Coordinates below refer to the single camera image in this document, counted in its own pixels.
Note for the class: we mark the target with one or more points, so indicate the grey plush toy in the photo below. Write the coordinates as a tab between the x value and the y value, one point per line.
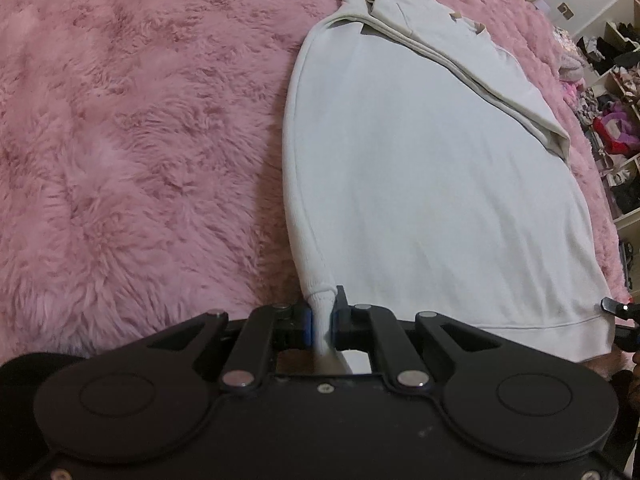
571	67

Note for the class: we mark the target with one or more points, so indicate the cream open wardrobe shelf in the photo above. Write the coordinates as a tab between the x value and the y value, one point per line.
609	113

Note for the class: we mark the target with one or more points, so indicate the white Nevada long-sleeve shirt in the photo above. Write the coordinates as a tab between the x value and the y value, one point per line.
422	170

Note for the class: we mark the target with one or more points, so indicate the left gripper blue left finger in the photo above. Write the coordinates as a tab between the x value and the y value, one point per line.
258	341

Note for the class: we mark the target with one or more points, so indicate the pink fluffy bed blanket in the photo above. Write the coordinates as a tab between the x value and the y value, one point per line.
142	160

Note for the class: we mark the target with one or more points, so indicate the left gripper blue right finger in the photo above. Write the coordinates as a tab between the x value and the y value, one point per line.
376	332

